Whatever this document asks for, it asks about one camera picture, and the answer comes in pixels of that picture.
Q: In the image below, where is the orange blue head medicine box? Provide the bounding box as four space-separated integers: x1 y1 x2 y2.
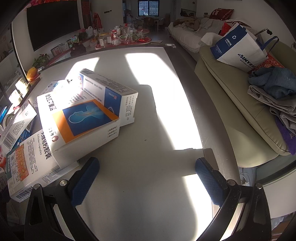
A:
37 89 120 169

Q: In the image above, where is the green orange cefixime medicine box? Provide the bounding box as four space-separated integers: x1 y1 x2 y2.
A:
6 130 79 203

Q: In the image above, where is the olive green armchair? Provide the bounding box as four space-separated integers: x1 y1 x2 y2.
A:
195 46 290 168

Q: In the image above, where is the long white blue medicine box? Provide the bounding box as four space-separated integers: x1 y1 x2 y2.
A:
78 69 138 126

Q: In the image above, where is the pile of folded clothes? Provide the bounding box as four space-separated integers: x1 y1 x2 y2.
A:
247 67 295 155

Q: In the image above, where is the orange fruit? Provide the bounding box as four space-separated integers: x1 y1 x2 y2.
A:
26 67 38 82

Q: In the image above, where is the potted green plant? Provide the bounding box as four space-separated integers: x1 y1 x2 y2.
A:
32 54 50 69

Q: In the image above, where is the white blue paper shopping bag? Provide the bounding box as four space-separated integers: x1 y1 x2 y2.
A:
210 23 279 72

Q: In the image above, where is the white sofa with blankets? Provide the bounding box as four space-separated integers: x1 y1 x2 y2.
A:
168 18 233 53

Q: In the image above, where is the red round coffee table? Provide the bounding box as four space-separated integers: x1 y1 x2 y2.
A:
94 29 152 50

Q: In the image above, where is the red cushion on sofa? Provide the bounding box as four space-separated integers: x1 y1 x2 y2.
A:
209 8 234 21

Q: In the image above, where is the black wall television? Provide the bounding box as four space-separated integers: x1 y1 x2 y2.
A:
26 1 80 51

